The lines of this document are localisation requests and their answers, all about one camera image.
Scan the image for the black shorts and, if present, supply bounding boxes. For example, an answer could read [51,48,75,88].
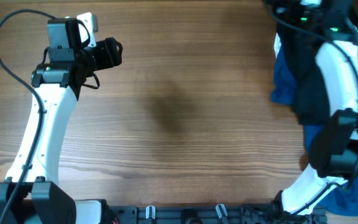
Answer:
[275,12,358,125]

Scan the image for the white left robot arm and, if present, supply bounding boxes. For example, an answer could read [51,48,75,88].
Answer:
[0,37,122,223]

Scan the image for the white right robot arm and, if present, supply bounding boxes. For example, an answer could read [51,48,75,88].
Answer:
[265,1,358,219]

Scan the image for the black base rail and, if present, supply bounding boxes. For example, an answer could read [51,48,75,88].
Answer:
[110,204,328,224]

